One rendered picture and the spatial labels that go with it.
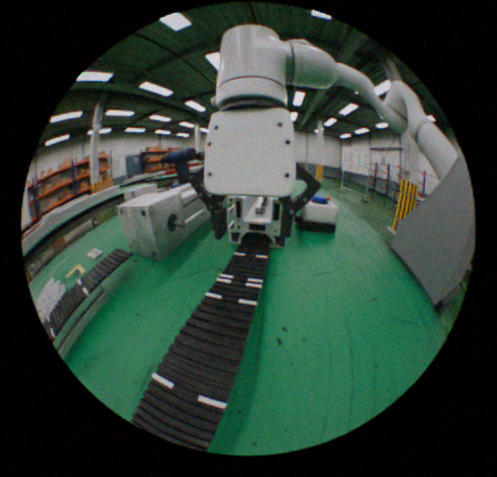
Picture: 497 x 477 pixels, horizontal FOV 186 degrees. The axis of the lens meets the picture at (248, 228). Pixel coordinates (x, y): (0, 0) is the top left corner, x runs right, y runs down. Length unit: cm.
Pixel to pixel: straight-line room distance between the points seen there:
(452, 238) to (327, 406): 28
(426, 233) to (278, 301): 30
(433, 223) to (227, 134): 36
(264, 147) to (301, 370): 21
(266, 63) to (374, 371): 32
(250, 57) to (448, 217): 35
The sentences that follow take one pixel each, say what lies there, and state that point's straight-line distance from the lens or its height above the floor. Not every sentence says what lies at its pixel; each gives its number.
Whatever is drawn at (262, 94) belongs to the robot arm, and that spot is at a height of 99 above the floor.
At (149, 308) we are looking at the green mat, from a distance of 20.
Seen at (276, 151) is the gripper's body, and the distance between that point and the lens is 16.
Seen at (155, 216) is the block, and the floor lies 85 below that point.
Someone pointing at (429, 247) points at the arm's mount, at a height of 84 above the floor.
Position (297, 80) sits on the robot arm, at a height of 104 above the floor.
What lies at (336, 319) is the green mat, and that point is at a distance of 19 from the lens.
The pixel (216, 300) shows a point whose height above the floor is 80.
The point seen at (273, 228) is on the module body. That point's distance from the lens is 26.
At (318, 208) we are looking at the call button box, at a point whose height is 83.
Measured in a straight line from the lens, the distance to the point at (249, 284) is 17.
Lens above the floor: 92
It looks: 25 degrees down
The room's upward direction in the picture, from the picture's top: straight up
